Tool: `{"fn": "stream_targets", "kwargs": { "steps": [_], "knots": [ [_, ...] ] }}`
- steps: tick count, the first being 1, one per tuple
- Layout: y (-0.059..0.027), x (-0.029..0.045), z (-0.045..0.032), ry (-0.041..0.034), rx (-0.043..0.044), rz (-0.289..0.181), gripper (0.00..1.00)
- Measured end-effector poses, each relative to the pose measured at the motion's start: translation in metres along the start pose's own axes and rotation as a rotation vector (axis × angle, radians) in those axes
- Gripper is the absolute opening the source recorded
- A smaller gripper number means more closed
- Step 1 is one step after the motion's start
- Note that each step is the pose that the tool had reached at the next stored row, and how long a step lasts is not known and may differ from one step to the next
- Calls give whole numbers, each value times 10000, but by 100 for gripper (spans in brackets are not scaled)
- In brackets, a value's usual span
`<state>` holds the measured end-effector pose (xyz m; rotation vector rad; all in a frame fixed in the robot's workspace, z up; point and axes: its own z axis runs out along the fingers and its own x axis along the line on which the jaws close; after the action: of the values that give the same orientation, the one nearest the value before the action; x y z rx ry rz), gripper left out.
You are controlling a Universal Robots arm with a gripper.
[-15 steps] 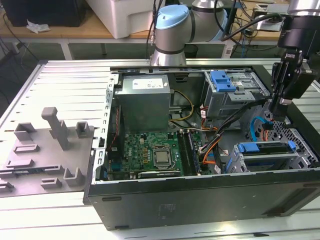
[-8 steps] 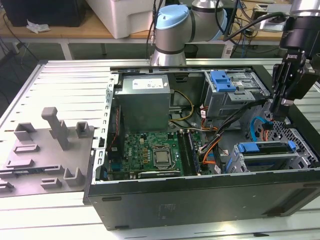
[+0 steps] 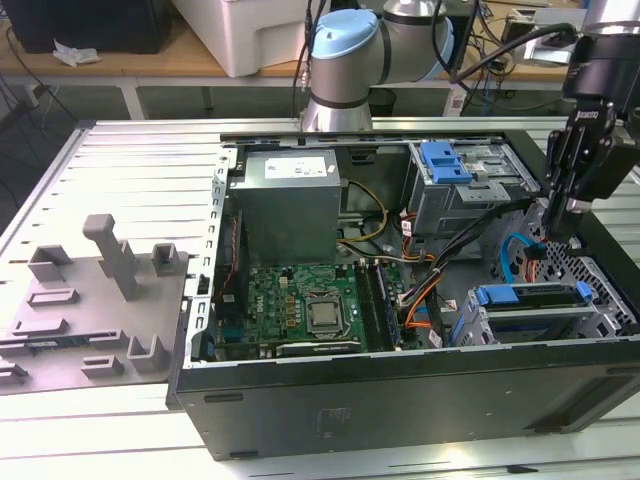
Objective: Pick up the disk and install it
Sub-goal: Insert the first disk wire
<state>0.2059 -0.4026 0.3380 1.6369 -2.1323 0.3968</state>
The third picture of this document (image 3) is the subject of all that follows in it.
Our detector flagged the yellow black supply wires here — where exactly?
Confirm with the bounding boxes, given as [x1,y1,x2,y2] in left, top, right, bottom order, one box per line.
[335,178,392,247]

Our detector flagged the crumpled white paper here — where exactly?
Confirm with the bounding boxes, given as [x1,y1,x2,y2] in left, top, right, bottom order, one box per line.
[52,39,101,68]

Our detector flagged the small black open box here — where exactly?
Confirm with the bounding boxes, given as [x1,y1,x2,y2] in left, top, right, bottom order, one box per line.
[501,13,532,47]

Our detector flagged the orange yellow wire bundle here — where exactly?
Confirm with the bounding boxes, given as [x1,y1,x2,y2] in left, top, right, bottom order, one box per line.
[402,292,441,332]

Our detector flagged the hard disk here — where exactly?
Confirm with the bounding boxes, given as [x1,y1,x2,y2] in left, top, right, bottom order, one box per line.
[447,280,594,347]

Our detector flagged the silver CPU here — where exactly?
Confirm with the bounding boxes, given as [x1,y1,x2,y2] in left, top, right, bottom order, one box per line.
[309,302,337,326]

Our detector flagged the blue plastic drive latch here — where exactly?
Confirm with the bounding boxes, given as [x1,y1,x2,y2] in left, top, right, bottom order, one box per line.
[420,142,474,185]

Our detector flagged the metal optical drive cage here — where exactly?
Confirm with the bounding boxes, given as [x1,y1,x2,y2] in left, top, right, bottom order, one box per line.
[405,141,544,251]

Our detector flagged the black open PC case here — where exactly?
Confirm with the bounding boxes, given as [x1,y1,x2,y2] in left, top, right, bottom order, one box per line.
[165,128,640,462]

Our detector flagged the wooden desk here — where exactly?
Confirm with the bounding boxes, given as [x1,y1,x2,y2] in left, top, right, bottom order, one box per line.
[457,0,640,119]
[0,19,321,121]

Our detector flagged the dark RAM stick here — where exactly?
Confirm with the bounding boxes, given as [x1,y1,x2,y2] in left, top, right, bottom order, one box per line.
[0,333,121,354]

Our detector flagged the black flat cable bundle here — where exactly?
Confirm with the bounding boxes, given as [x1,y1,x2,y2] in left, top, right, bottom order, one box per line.
[398,197,539,346]

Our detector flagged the large black equipment case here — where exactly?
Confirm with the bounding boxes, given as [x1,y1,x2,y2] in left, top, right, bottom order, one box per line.
[7,0,174,55]

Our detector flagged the thick black camera cable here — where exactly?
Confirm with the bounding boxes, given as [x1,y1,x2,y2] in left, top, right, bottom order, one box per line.
[434,0,584,85]

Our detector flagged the grey power supply unit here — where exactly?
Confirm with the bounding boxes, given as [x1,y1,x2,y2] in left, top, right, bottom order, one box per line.
[227,148,351,266]

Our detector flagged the orange wire with black plug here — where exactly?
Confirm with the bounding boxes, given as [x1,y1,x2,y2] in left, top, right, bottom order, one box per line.
[519,242,547,284]

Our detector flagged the metal disk bay cage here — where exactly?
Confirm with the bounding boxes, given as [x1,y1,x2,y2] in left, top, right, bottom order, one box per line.
[449,280,624,349]

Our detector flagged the blue data wire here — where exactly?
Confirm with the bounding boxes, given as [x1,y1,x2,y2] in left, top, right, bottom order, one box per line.
[501,232,545,286]

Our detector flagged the metal CPU socket cover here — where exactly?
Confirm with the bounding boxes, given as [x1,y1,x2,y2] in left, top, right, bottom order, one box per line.
[302,293,347,338]

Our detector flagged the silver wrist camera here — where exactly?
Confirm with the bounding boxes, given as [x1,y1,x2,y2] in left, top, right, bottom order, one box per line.
[522,29,576,69]

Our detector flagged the grey plastic parts rack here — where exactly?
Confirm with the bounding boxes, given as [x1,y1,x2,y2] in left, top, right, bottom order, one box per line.
[0,213,195,397]

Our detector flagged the blue network cable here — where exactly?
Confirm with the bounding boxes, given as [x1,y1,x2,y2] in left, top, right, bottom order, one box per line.
[479,47,496,117]

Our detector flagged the green motherboard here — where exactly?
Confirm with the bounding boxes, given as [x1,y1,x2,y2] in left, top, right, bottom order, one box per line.
[213,262,436,357]

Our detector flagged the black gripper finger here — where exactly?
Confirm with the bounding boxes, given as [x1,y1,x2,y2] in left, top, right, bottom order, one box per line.
[543,127,567,237]
[555,118,610,241]

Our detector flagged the large white plastic box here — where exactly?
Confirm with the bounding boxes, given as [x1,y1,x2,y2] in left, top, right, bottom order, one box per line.
[172,0,332,79]

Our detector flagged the black graphics card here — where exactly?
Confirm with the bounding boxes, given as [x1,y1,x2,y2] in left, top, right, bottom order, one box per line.
[276,340,362,358]

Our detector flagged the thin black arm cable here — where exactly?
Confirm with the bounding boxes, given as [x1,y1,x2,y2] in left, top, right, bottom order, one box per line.
[293,0,321,119]

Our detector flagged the black waste bin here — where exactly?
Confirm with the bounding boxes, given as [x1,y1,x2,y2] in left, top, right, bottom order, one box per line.
[370,89,397,119]

